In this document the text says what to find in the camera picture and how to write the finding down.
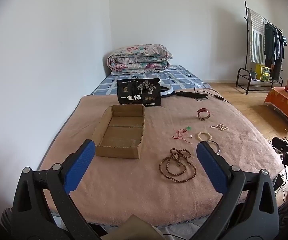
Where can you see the blue checked bedsheet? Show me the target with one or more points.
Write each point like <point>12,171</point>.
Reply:
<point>179,77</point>

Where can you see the yellow crate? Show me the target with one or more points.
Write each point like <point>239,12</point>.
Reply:
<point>263,72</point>

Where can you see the black clothes rack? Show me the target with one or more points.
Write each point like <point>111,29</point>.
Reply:
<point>246,42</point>

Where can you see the black snack bag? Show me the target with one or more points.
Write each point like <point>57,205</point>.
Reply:
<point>139,92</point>

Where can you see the striped hanging cloth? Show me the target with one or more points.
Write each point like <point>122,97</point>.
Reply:
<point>256,42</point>

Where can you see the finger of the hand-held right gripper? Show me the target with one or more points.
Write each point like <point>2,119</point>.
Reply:
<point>281,143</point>

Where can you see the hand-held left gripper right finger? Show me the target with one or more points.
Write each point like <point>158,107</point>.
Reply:
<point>209,165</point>

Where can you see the brown cardboard piece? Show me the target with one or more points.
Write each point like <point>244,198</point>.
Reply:
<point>134,227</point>

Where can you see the small grey pot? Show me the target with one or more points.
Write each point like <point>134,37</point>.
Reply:
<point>253,73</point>

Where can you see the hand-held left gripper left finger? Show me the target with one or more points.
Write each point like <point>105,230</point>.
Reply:
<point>80,165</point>

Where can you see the thin metal bangle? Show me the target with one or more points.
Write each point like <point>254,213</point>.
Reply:
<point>217,146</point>

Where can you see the pink blanket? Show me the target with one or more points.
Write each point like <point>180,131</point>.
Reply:
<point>134,185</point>

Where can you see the folded floral quilt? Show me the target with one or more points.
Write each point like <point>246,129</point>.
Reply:
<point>139,57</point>

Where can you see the dark hanging clothes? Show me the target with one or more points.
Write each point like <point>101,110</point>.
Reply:
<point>271,45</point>

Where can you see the cardboard box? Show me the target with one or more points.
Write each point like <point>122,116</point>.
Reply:
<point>124,152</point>

